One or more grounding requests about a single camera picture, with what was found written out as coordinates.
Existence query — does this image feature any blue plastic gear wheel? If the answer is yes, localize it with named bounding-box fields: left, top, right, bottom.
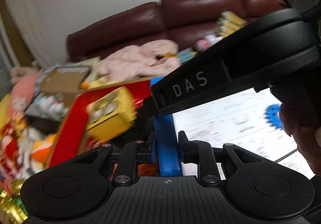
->
left=265, top=104, right=283, bottom=130

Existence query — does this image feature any pink plush doll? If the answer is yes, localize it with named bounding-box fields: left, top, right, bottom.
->
left=8, top=72, right=40, bottom=120

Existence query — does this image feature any brown cardboard box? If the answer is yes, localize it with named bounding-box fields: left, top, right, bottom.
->
left=25, top=66, right=91, bottom=119

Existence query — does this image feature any teal small box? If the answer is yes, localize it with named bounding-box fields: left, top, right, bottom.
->
left=177, top=48, right=197, bottom=64

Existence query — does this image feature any person's right hand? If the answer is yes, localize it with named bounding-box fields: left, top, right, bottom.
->
left=279, top=104, right=320, bottom=176

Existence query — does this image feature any dark red leather sofa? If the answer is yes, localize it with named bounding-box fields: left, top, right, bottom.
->
left=66, top=0, right=286, bottom=62

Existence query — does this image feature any red open-top box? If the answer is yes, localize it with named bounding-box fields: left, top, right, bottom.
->
left=46, top=77, right=151, bottom=167

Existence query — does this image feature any stack of yellow books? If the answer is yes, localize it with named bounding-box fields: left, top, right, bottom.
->
left=214, top=11, right=247, bottom=37

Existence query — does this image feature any red plush doll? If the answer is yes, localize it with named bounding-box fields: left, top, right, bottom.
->
left=1, top=123, right=20, bottom=172

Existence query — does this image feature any pink padded jacket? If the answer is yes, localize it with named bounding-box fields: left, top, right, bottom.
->
left=95, top=39, right=181, bottom=82

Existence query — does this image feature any yellow toy block with eyes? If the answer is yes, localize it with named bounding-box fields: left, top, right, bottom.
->
left=86, top=87, right=136, bottom=141

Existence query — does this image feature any white teal plush toy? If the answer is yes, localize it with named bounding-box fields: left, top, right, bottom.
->
left=35, top=96, right=69, bottom=121

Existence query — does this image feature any blue three-hole plastic bar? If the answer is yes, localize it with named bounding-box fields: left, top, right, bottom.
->
left=149, top=76, right=184, bottom=177

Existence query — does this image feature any pink white toy figure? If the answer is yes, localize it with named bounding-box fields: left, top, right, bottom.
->
left=194, top=34, right=224, bottom=52

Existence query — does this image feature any yellow plush duck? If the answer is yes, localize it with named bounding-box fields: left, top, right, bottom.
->
left=80, top=76, right=117, bottom=90

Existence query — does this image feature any white assembly instruction sheet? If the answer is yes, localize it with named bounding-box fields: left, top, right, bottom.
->
left=173, top=89, right=314, bottom=179

